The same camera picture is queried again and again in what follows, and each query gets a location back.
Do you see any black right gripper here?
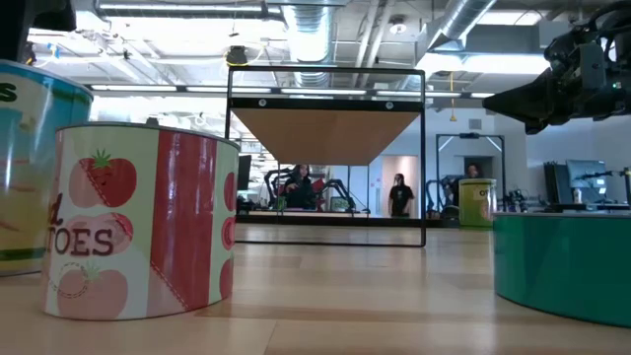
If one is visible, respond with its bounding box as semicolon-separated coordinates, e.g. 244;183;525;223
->
482;9;631;135

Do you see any lime green olive can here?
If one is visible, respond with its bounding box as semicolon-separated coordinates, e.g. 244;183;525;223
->
457;177;498;231

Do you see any red tomato label can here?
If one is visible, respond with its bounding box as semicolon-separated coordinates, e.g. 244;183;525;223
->
40;121;242;321

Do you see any teal and cream label can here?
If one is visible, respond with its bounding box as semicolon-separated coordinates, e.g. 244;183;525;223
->
0;58;95;277

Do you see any dark computer monitor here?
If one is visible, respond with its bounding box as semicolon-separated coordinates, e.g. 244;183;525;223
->
542;161;568;206

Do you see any grey computer monitor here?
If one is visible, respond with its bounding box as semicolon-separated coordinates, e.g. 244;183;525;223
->
565;158;609;191

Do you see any dark background desk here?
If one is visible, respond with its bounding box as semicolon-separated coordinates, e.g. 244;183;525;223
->
541;201;631;214

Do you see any short dark green can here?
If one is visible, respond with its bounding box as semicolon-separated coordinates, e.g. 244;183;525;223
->
492;211;631;329

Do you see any black computer monitor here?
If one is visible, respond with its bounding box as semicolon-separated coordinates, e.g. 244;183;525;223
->
237;154;253;192

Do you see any long ceiling light strip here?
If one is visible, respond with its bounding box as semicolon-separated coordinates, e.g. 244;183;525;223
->
90;83;496;100

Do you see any black background gantry frame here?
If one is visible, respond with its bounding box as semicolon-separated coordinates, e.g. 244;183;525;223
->
434;131;507;219

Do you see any yellow hanging cord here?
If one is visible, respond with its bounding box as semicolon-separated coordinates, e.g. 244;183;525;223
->
447;71;458;123

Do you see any slanted silver ceiling duct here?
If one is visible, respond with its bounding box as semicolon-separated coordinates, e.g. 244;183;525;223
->
426;0;499;53

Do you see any black frame wooden shelf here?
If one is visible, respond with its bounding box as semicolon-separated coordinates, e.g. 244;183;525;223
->
224;65;428;249

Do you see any black aluminium table frame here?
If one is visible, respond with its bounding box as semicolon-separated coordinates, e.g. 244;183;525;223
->
235;212;460;230

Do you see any ribbed silver ceiling duct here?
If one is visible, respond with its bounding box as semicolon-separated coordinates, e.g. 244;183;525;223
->
281;0;337;89

